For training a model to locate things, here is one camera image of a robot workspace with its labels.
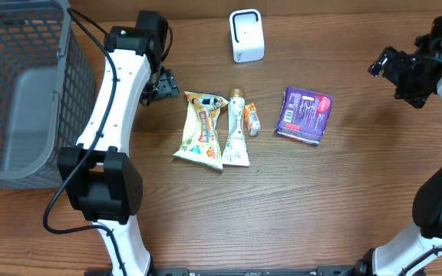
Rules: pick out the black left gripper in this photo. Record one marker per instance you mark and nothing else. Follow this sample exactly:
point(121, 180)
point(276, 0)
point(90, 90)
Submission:
point(168, 88)

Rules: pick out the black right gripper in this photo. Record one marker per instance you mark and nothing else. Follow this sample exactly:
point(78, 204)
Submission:
point(419, 94)

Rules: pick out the cream snack bag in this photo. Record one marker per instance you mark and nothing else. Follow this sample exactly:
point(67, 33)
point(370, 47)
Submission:
point(200, 141)

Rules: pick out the small orange candy pack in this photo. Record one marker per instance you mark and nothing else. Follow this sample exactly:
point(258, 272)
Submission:
point(252, 120)

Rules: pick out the white cream tube gold cap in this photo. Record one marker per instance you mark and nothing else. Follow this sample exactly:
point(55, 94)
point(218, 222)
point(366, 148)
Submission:
point(235, 151)

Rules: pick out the red purple tissue pack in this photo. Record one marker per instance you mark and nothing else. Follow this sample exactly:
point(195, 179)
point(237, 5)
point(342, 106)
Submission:
point(304, 115)

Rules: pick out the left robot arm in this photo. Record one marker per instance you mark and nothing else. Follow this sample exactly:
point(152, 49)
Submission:
point(98, 176)

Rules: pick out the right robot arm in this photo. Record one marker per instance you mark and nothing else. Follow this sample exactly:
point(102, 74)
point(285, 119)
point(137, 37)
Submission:
point(421, 242)

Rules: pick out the grey plastic shopping basket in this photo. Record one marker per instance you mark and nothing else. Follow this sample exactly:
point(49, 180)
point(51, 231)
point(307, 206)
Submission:
point(46, 91)

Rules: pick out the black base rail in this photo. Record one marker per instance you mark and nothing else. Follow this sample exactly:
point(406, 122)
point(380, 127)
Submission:
point(319, 271)

